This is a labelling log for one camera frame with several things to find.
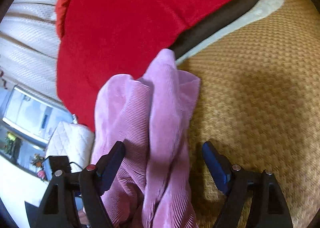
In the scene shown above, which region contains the cream padded headboard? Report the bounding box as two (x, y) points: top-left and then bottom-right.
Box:
(0, 0), (75, 112)

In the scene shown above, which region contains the tan woven mat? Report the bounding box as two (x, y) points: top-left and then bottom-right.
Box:
(175, 0), (320, 228)

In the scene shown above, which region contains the white quilted bag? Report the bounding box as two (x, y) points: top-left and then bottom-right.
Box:
(44, 114), (96, 172)

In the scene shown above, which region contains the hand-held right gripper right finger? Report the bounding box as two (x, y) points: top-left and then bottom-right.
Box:
(202, 142), (293, 228)

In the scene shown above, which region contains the black box device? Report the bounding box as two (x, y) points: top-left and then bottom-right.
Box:
(44, 155), (71, 176)

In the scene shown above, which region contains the orange flower bunch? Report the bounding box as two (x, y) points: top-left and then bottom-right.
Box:
(30, 152), (49, 181)

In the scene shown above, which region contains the pink corduroy jacket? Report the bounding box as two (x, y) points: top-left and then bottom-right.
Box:
(90, 49), (202, 228)

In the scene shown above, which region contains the red blanket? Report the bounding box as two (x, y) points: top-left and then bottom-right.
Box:
(55, 0), (268, 134)

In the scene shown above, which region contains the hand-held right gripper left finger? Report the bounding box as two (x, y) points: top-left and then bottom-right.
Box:
(41, 141), (126, 228)

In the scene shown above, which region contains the window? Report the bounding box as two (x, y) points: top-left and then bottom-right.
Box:
(2, 85), (73, 144)

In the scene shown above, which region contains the dark cloth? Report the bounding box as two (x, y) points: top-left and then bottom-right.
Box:
(170, 0), (265, 59)

